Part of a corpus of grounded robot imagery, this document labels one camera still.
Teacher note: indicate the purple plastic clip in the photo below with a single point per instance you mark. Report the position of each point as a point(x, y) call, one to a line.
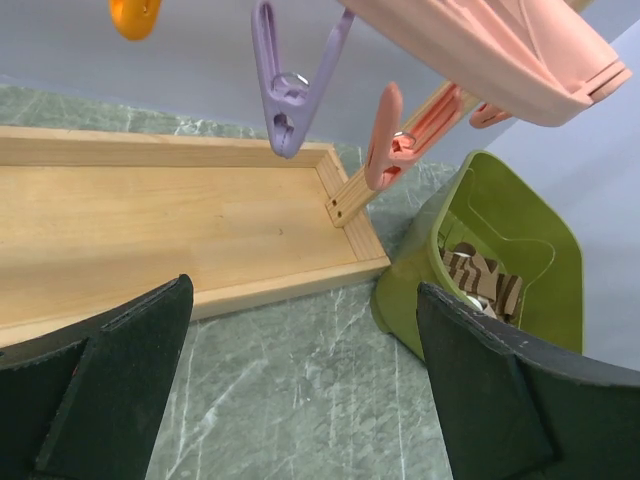
point(290, 101)

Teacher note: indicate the green plastic bin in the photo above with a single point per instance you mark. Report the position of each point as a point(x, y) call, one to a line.
point(487, 205)

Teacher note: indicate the pink plastic clip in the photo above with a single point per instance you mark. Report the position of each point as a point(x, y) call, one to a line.
point(392, 150)

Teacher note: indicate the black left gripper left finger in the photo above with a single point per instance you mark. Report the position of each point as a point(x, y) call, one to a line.
point(86, 401)

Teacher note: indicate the orange plastic clip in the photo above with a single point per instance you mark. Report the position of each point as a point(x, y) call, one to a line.
point(134, 19)

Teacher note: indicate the brown striped sock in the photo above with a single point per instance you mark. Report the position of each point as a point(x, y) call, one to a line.
point(480, 279)

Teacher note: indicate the pink round clip hanger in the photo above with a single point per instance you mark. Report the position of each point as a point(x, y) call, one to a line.
point(538, 61)

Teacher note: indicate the wooden hanger rack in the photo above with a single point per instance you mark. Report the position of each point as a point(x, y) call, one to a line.
point(101, 203)

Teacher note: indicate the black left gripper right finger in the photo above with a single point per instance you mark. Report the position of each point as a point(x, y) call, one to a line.
point(513, 406)

